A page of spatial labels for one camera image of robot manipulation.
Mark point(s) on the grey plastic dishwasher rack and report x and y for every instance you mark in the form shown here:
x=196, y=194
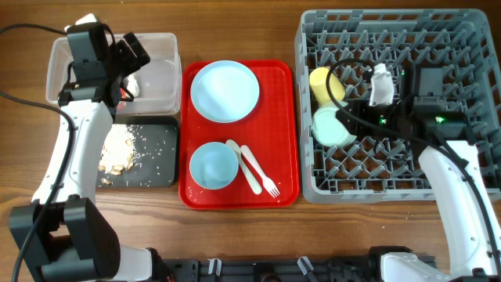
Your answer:
x=454, y=42

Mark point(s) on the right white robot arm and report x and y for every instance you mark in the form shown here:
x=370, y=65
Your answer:
x=442, y=142

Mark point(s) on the white tissue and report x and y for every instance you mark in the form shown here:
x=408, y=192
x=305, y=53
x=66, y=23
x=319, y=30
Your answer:
x=132, y=85

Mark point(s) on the black plastic waste tray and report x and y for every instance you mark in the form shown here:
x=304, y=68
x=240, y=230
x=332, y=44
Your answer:
x=156, y=157

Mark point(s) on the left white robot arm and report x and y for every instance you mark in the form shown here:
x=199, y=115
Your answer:
x=61, y=235

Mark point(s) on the light blue round plate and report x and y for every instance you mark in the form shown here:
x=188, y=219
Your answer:
x=225, y=91

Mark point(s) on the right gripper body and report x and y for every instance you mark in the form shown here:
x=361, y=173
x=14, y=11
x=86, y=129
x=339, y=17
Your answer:
x=387, y=114

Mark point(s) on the clear plastic waste bin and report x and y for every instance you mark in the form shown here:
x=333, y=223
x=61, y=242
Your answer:
x=159, y=82

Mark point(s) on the yellow plastic cup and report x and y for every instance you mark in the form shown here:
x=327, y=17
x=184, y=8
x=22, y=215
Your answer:
x=317, y=81

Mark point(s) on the red plastic serving tray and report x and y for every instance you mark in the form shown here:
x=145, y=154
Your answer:
x=269, y=131

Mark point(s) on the mint green bowl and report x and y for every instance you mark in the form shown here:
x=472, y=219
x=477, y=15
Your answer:
x=327, y=129

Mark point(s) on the red snack wrapper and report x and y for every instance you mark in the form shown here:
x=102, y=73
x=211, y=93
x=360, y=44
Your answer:
x=125, y=97

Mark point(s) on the small light blue bowl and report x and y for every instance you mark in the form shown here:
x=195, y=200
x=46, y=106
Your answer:
x=213, y=166

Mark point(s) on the leftover rice and food scraps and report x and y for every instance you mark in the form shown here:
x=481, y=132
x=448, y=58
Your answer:
x=118, y=153

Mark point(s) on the cream plastic fork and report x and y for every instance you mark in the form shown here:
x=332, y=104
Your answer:
x=268, y=184

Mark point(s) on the cream plastic spoon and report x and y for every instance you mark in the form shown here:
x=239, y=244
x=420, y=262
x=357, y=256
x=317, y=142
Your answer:
x=251, y=180

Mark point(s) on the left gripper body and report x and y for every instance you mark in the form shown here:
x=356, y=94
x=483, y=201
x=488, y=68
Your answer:
x=123, y=61

